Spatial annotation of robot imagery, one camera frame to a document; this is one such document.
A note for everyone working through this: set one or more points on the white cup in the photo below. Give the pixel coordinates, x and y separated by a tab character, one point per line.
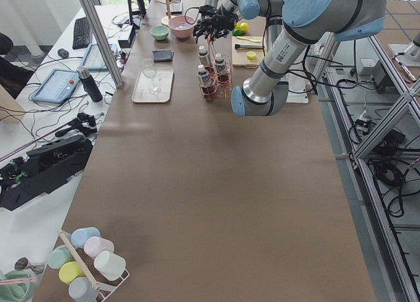
110	265

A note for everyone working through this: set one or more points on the steel jigger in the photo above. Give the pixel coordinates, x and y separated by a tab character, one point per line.
23	263

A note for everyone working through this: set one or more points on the black electronics chassis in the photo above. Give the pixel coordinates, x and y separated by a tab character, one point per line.
43	171

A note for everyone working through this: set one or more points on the blue teach pendant near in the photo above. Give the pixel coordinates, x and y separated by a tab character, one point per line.
58	87

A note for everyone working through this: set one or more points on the yellow cup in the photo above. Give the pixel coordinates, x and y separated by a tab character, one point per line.
69	272

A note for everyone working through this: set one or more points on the blue cup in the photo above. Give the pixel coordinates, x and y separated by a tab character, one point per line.
81	235

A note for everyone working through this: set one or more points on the white cup rack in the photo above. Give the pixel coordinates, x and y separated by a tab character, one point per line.
105	287

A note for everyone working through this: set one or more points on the green cup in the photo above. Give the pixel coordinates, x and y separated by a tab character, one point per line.
59	256

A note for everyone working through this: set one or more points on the tea bottle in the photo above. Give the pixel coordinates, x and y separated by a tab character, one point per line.
206	83
204	57
221	67

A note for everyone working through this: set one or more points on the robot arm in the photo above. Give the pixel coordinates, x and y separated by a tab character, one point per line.
304	23
250	9

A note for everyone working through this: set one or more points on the bamboo cutting board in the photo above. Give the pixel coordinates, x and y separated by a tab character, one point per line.
239	57

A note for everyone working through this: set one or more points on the mint green bowl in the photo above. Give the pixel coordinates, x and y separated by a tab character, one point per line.
160	32

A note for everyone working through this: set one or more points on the steel muddler black tip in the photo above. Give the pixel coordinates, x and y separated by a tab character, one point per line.
238	46

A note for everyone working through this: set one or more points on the black thermos bottle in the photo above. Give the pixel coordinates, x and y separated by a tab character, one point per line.
89	84

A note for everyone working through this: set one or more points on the pink bowl with ice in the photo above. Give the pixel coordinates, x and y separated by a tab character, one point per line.
181	26

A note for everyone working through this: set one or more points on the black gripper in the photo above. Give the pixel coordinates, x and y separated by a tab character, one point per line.
226	18

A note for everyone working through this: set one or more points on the tea bottle upper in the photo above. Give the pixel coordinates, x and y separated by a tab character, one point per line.
204	57

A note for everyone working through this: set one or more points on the grey cup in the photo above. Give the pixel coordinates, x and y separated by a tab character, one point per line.
81	290

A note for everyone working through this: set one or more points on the pink cup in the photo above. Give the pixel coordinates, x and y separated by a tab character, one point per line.
95	244

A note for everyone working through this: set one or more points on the blue teach pendant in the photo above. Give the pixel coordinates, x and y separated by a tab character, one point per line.
93	59
58	87

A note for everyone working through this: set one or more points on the yellow plastic knife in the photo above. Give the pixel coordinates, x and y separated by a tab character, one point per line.
249	39

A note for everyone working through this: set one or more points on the yellow lemon upper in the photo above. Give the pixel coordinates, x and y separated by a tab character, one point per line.
244	27

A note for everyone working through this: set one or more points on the half lemon slice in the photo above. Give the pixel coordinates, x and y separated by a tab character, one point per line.
251	55

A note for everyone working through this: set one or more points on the black keyboard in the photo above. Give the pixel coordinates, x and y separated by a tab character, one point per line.
81	33

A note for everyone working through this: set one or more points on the tea bottle lower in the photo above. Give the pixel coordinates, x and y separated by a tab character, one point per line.
206	83

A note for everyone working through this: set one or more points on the grey folded cloth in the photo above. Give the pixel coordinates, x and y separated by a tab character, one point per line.
163	55

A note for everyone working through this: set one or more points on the cream rabbit tray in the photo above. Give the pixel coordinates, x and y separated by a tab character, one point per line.
163	79

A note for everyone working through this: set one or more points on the clear wine glass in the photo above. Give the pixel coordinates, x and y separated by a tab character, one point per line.
149	70

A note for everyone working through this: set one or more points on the wooden cup tree stand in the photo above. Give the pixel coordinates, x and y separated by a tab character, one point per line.
173	8

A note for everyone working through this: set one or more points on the copper wire bottle basket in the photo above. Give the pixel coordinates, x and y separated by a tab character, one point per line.
219	85

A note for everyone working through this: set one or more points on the blue teach pendant far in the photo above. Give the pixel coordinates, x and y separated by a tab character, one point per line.
93	59

